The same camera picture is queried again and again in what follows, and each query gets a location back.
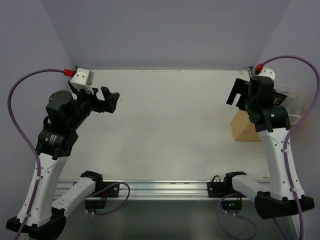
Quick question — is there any brown paper bag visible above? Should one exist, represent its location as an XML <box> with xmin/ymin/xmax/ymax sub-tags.
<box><xmin>230</xmin><ymin>84</ymin><xmax>303</xmax><ymax>142</ymax></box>

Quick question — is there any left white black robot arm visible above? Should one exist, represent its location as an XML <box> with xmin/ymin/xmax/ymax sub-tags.
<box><xmin>6</xmin><ymin>86</ymin><xmax>120</xmax><ymax>240</ymax></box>

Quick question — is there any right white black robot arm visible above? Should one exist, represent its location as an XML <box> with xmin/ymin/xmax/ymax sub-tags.
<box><xmin>222</xmin><ymin>76</ymin><xmax>315</xmax><ymax>219</ymax></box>

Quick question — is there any black snack bag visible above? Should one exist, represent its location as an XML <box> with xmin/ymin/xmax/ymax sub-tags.
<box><xmin>273</xmin><ymin>89</ymin><xmax>288</xmax><ymax>106</ymax></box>

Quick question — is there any left black controller box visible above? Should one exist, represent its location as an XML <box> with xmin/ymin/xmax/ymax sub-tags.
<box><xmin>84</xmin><ymin>198</ymin><xmax>107</xmax><ymax>212</ymax></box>

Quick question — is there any black controller box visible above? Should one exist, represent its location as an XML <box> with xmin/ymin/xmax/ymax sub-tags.
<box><xmin>84</xmin><ymin>198</ymin><xmax>107</xmax><ymax>212</ymax></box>
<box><xmin>220</xmin><ymin>199</ymin><xmax>243</xmax><ymax>211</ymax></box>

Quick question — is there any right black controller box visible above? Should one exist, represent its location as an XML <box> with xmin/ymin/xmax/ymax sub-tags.
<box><xmin>220</xmin><ymin>199</ymin><xmax>243</xmax><ymax>211</ymax></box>

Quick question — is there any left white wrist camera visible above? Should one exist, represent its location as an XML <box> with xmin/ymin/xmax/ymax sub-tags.
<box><xmin>69</xmin><ymin>68</ymin><xmax>95</xmax><ymax>95</ymax></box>

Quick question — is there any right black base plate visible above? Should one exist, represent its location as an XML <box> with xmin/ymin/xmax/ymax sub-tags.
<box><xmin>206</xmin><ymin>175</ymin><xmax>237</xmax><ymax>198</ymax></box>

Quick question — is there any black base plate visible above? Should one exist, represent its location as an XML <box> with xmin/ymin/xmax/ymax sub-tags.
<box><xmin>86</xmin><ymin>181</ymin><xmax>120</xmax><ymax>198</ymax></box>
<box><xmin>206</xmin><ymin>175</ymin><xmax>237</xmax><ymax>198</ymax></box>

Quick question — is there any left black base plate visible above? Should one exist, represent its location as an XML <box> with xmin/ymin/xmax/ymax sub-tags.
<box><xmin>86</xmin><ymin>181</ymin><xmax>120</xmax><ymax>198</ymax></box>

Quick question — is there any aluminium mounting rail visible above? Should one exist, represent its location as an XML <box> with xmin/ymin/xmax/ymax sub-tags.
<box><xmin>53</xmin><ymin>179</ymin><xmax>273</xmax><ymax>201</ymax></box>

